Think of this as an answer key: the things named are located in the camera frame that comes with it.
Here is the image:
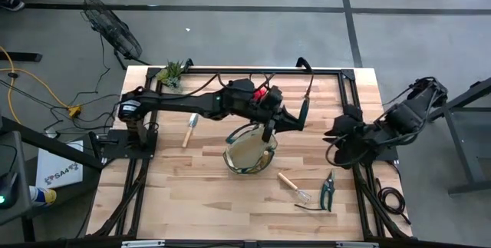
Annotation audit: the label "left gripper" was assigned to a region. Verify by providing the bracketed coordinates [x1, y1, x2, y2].
[262, 85, 306, 144]

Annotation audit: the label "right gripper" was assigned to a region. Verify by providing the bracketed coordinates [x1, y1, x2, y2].
[324, 104, 384, 169]

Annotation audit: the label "red gardening glove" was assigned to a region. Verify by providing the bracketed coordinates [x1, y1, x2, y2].
[252, 86, 269, 103]

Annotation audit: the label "green-handled pruning shears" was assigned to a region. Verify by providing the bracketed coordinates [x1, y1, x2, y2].
[319, 169, 337, 213]

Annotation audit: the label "beige green-trimmed gardening bag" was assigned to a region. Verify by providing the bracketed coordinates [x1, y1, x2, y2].
[221, 123, 279, 176]

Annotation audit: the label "wooden-handled wire hand rake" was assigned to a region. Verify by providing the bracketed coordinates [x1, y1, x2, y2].
[277, 171, 312, 205]

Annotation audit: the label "wooden-handled metal trowel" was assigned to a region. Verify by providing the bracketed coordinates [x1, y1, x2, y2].
[181, 112, 199, 149]

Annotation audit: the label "black metal stand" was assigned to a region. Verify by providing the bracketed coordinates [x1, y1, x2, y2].
[423, 77, 491, 197]

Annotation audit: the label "potted green succulent plant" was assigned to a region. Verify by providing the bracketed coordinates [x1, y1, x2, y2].
[155, 59, 186, 91]

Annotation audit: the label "black floor fan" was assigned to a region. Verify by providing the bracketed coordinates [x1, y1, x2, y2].
[80, 0, 151, 71]

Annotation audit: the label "black side table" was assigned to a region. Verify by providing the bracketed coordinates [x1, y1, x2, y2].
[0, 116, 104, 243]

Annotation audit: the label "white printed box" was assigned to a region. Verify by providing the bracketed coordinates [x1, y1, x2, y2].
[35, 139, 84, 190]

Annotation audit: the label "blue and yellow can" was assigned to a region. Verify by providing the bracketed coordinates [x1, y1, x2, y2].
[28, 185, 58, 208]

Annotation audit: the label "black floor bar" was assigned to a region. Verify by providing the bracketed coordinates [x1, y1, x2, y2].
[0, 51, 43, 63]

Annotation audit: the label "black device with green light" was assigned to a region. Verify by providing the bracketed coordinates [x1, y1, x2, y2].
[0, 170, 19, 210]

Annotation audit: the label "person's shoe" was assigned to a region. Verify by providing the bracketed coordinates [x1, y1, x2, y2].
[0, 0, 26, 12]

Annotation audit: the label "black table frame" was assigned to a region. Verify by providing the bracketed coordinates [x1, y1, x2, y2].
[86, 65, 414, 241]

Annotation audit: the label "coiled black cable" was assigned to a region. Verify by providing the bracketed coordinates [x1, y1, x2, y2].
[374, 177, 412, 226]

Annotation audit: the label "silver metal bracket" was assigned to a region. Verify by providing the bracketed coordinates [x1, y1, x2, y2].
[336, 241, 380, 248]
[121, 240, 166, 248]

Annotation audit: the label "black floor cable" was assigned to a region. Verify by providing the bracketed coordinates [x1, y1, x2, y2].
[0, 32, 124, 134]

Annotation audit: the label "yellow extension cord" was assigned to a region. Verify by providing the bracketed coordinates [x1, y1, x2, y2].
[0, 45, 74, 124]

